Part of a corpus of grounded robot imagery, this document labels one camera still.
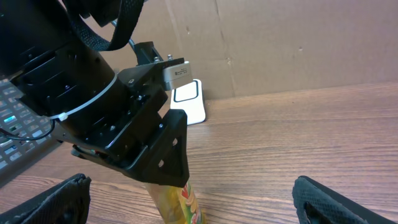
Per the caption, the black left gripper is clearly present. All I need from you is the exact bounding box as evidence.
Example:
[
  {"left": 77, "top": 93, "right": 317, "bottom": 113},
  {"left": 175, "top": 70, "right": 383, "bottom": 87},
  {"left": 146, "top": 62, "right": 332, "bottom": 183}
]
[{"left": 49, "top": 58, "right": 190, "bottom": 188}]

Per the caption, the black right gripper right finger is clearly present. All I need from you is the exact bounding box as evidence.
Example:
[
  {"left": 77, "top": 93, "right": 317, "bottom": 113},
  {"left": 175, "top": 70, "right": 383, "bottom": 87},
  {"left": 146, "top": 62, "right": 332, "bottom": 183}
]
[{"left": 292, "top": 175, "right": 395, "bottom": 224}]

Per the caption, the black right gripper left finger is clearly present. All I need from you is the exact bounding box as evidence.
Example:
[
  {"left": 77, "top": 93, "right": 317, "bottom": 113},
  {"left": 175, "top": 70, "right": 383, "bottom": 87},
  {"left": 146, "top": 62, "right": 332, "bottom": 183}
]
[{"left": 1, "top": 174, "right": 91, "bottom": 224}]

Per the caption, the yellow oil bottle silver cap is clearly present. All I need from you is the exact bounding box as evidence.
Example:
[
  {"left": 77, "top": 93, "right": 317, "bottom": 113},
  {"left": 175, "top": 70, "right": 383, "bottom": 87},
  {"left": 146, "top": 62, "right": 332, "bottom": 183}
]
[{"left": 144, "top": 181, "right": 206, "bottom": 224}]

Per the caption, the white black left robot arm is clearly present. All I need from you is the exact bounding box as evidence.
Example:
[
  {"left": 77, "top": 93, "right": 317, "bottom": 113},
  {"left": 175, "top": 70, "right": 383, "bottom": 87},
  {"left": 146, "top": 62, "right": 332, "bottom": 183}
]
[{"left": 1, "top": 0, "right": 189, "bottom": 187}]

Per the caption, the white barcode scanner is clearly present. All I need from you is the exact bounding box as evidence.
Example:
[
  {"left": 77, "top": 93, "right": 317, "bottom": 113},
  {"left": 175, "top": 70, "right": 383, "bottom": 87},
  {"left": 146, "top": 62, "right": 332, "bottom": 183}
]
[{"left": 170, "top": 79, "right": 206, "bottom": 125}]

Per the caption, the grey plastic basket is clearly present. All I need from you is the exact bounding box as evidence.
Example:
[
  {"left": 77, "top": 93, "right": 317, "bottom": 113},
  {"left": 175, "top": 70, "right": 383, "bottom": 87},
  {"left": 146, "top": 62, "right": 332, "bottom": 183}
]
[{"left": 1, "top": 78, "right": 60, "bottom": 186}]

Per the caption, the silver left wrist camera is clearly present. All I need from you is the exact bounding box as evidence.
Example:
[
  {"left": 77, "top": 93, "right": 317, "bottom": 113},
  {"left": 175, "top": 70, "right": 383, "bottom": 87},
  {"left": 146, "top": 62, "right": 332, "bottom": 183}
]
[{"left": 162, "top": 61, "right": 193, "bottom": 91}]

